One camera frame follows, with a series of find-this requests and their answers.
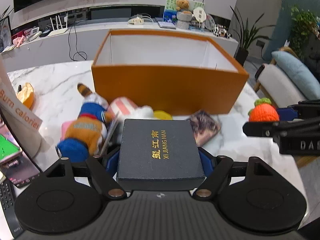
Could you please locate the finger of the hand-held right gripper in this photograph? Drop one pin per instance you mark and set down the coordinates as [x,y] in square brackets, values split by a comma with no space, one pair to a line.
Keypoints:
[287,113]
[260,128]

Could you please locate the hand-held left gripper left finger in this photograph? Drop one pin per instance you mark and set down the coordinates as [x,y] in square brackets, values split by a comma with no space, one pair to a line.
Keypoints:
[113,160]

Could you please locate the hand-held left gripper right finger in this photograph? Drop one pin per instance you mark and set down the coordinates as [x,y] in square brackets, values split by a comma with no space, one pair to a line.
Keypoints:
[206,160]

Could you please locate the orange knitted carrot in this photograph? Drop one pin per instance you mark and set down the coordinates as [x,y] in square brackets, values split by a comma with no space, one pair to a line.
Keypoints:
[263,113]

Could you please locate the brown raccoon plush toy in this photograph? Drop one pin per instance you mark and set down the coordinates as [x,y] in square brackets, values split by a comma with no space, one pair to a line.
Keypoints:
[85,130]

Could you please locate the dark blue gift box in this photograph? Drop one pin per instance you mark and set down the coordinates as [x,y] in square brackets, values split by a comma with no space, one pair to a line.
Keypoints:
[160,155]

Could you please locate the pink striped popcorn plush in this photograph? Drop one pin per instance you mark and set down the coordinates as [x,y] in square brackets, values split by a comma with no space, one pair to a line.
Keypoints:
[122,106]

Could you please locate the orange cardboard box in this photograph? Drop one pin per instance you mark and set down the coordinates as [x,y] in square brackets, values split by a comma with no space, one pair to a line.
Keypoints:
[162,90]

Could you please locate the beige armchair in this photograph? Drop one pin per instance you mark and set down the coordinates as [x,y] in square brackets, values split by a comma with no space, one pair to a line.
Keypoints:
[277,85]

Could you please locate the brown photo booklet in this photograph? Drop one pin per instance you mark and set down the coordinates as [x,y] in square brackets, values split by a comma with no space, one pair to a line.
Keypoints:
[203,127]

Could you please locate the light blue cushion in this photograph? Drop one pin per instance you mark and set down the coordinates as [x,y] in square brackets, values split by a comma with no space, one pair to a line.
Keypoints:
[297,72]

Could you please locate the small pink object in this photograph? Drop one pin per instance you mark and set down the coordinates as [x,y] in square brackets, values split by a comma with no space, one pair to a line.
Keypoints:
[65,130]

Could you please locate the yellow round object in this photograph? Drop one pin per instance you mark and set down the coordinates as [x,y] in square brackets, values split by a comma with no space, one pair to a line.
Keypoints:
[162,115]

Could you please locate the potted long-leaf plant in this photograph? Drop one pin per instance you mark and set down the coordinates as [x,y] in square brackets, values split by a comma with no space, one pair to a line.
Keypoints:
[243,42]

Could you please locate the green trailing vine plant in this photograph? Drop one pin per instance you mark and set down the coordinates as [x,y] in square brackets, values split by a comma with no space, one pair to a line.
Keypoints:
[303,22]

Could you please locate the black and white toy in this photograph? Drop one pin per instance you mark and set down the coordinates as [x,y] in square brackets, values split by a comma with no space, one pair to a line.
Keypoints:
[222,32]

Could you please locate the green cover magazine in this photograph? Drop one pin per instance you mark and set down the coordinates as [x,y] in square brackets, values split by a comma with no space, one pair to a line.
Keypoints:
[6,148]

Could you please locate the orange rind piece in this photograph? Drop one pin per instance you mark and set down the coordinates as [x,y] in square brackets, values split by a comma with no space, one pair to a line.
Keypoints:
[25,96]

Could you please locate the white paper bag orange print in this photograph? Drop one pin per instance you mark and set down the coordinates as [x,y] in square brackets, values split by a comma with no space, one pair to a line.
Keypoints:
[15,110]

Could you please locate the black remote control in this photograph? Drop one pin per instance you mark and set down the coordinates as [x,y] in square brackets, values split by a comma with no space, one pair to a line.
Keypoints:
[8,210]

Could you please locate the blue tissue pack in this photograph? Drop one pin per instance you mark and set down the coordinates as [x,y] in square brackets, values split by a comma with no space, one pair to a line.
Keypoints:
[195,28]

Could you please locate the white round hand fan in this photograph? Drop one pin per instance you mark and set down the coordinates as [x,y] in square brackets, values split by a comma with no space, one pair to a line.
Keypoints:
[199,13]

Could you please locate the white marble tv console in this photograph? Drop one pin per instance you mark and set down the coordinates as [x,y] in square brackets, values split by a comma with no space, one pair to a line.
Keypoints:
[112,30]

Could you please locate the grey knitted pot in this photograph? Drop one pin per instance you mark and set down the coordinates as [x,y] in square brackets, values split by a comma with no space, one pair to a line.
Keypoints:
[183,21]

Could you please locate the grey laptop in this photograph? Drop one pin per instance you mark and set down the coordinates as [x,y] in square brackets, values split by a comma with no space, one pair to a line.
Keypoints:
[166,25]

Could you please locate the white wifi router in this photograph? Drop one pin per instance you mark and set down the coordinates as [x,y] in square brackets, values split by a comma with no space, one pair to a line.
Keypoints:
[58,31]

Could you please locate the white power strip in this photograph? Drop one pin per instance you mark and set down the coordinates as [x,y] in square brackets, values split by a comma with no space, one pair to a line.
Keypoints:
[136,21]

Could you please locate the brown teddy bear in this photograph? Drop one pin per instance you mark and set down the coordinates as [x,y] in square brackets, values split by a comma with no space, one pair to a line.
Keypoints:
[183,5]

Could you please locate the white desk phone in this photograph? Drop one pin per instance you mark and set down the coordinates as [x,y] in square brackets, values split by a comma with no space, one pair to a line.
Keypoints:
[33,35]

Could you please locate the bamboo painting canvas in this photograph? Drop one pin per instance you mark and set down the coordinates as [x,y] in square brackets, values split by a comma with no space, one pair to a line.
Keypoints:
[170,10]

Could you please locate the pink toy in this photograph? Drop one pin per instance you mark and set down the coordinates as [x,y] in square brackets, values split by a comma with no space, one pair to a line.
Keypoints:
[18,42]

